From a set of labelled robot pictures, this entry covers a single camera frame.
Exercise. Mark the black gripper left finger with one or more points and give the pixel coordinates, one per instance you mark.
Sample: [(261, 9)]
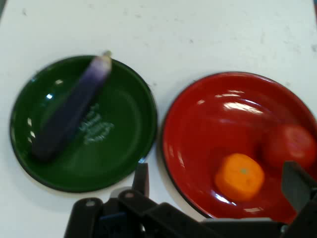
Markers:
[(138, 210)]

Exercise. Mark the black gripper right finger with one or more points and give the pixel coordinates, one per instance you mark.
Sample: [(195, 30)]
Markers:
[(299, 188)]

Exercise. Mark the purple toy eggplant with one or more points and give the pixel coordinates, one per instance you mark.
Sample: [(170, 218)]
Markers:
[(71, 111)]

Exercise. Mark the red toy tomato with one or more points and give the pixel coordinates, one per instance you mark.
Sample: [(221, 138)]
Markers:
[(289, 146)]

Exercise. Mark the dark green enamel plate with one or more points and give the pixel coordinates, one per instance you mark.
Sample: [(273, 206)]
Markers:
[(119, 153)]

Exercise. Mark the orange toy mandarin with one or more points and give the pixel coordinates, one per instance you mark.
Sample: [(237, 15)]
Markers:
[(237, 178)]

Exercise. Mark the red enamel plate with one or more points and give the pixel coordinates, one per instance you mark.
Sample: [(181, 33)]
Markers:
[(210, 124)]

